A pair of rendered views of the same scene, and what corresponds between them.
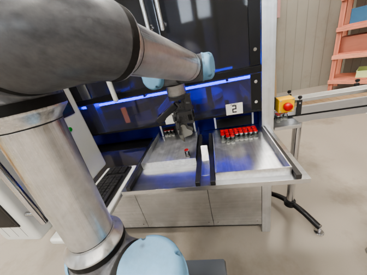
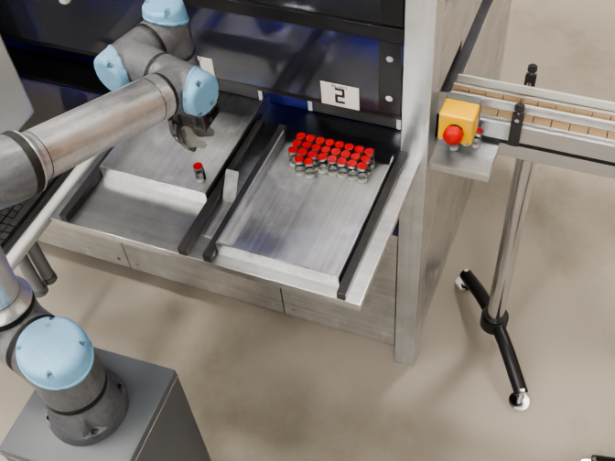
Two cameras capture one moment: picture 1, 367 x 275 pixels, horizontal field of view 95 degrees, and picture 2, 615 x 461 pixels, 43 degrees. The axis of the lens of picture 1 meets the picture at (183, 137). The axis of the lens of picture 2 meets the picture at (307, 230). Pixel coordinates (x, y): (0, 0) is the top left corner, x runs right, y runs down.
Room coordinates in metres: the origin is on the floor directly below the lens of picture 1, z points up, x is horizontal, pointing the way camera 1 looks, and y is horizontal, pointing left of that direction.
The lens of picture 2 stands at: (-0.42, -0.50, 2.10)
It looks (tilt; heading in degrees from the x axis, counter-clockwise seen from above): 50 degrees down; 14
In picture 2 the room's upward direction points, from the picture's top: 6 degrees counter-clockwise
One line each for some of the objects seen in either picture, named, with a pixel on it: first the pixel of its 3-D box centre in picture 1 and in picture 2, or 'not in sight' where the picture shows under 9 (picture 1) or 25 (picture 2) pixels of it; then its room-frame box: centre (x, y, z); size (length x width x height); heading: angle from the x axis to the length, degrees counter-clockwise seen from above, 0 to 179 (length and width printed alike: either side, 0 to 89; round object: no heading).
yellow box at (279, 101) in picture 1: (283, 103); (458, 119); (0.81, -0.54, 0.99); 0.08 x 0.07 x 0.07; 167
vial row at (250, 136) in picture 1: (238, 136); (327, 165); (0.74, -0.27, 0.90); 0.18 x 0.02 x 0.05; 77
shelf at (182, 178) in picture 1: (206, 153); (244, 179); (0.71, -0.09, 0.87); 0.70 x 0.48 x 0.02; 77
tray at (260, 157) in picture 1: (243, 149); (308, 203); (0.63, -0.25, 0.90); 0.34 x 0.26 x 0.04; 167
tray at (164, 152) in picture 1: (174, 145); (188, 133); (0.82, 0.06, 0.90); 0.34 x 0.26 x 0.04; 167
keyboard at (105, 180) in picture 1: (102, 192); (18, 195); (0.66, 0.44, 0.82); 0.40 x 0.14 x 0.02; 167
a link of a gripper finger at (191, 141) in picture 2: (185, 133); (194, 141); (0.67, -0.01, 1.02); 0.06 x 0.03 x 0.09; 78
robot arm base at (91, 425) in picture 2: not in sight; (80, 395); (0.18, 0.11, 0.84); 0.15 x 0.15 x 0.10
